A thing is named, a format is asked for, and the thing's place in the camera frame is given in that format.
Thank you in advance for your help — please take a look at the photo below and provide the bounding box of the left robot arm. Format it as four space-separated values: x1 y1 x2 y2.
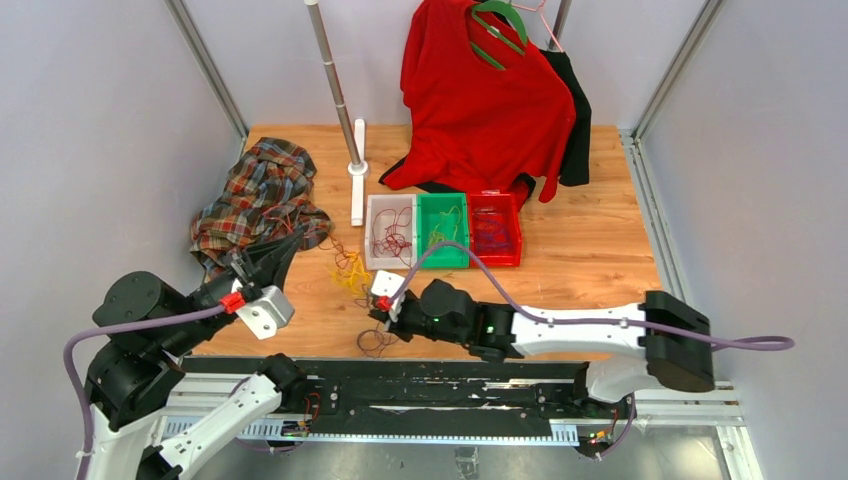
63 227 307 479

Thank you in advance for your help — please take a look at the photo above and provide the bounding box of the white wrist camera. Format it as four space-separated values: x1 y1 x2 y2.
235 285 295 340
370 270 405 314

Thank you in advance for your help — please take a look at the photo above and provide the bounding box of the black t-shirt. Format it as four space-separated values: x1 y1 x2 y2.
540 50 592 187

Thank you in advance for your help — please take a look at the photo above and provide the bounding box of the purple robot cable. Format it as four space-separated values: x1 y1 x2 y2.
374 241 796 460
62 292 299 480

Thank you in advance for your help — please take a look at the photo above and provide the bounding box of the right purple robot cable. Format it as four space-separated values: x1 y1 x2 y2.
374 241 796 460

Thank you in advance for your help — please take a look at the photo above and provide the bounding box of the white plastic bin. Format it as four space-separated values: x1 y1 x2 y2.
364 194 418 271

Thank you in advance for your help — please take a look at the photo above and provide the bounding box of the green clothes hanger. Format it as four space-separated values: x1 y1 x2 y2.
464 1 529 72

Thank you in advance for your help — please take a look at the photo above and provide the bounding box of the red t-shirt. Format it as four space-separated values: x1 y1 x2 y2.
380 1 575 203

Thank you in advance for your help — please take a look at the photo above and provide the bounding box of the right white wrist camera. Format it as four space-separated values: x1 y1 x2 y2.
370 270 405 314

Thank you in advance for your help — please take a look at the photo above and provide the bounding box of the colourful cable pile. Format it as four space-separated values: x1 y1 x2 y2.
317 231 402 359

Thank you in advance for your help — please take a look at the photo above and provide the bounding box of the plaid flannel shirt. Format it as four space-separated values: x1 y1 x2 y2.
189 137 334 280

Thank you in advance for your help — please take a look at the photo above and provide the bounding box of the thin purple cable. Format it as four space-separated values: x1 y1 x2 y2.
474 206 518 256

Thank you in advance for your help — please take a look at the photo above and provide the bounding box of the pink clothes hanger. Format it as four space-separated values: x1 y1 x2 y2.
513 0 565 52

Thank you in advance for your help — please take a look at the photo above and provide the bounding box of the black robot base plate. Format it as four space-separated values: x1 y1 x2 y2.
241 358 639 440

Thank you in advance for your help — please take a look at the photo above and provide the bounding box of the red plastic bin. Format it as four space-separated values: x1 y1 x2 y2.
466 192 523 267

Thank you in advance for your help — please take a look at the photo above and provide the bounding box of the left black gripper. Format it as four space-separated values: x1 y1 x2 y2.
164 226 308 353

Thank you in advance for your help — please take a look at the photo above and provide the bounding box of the thin yellow cable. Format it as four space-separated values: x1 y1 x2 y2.
426 203 465 250

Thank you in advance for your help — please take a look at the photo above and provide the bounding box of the green plastic bin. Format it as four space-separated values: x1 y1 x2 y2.
416 193 470 269

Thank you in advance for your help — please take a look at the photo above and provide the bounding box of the white rack base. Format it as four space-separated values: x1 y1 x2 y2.
348 118 370 227

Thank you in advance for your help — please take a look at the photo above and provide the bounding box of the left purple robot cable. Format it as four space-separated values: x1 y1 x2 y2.
62 292 299 480

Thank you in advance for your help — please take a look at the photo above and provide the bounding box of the thin red cable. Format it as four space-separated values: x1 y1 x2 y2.
369 206 416 260

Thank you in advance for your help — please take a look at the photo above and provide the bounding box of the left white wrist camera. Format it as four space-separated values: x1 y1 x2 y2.
235 285 295 340

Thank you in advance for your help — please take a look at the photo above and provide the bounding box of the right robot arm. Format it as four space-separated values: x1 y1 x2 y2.
369 271 715 417

